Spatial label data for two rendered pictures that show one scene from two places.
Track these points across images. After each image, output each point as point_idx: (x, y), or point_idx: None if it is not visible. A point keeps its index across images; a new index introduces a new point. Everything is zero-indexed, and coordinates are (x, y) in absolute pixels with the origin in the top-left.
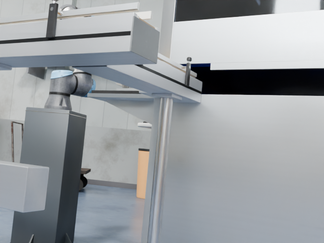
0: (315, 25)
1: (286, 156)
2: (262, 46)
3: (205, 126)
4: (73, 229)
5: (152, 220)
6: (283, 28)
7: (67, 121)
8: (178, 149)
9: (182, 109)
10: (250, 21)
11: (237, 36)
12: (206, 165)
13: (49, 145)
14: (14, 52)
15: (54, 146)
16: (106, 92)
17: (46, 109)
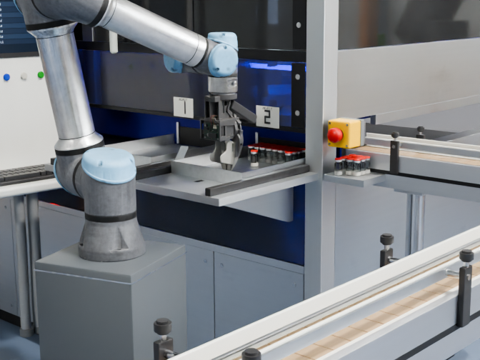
0: (446, 59)
1: (430, 215)
2: (415, 86)
3: (373, 204)
4: None
5: None
6: (428, 63)
7: (185, 269)
8: (351, 247)
9: (353, 189)
10: (406, 52)
11: (396, 73)
12: (376, 256)
13: (169, 334)
14: None
15: (175, 331)
16: (236, 187)
17: (159, 262)
